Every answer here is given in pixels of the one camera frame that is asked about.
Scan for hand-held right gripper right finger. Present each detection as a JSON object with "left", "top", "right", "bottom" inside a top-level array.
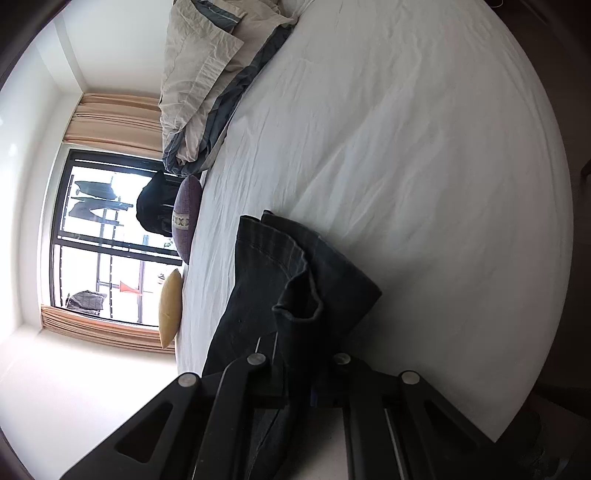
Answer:
[{"left": 311, "top": 353, "right": 548, "bottom": 480}]

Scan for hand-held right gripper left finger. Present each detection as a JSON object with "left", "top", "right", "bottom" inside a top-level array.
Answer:
[{"left": 60, "top": 353, "right": 289, "bottom": 480}]

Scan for black denim pants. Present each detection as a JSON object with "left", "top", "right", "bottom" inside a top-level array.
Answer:
[{"left": 201, "top": 210, "right": 383, "bottom": 480}]

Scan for yellow pillow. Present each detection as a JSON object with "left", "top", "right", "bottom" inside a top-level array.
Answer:
[{"left": 158, "top": 268, "right": 184, "bottom": 349}]

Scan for beige curtain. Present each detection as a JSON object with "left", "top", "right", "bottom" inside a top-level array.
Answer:
[
  {"left": 64, "top": 93, "right": 163, "bottom": 153},
  {"left": 41, "top": 305, "right": 176, "bottom": 354}
]

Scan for purple pillow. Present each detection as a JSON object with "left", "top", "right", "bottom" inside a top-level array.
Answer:
[{"left": 173, "top": 174, "right": 204, "bottom": 265}]

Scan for grey plaid garment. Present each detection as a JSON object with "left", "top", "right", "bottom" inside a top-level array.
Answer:
[{"left": 66, "top": 290, "right": 106, "bottom": 315}]

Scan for metal drying rack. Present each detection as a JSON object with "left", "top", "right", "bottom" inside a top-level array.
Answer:
[{"left": 95, "top": 173, "right": 127, "bottom": 319}]

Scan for bed with white sheet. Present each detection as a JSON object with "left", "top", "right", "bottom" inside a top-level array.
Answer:
[{"left": 173, "top": 0, "right": 575, "bottom": 444}]

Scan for dark hanging garment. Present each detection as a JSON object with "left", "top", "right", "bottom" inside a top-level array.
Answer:
[{"left": 69, "top": 180, "right": 122, "bottom": 220}]

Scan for beige and grey quilt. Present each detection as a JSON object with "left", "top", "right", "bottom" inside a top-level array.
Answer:
[{"left": 159, "top": 0, "right": 308, "bottom": 177}]

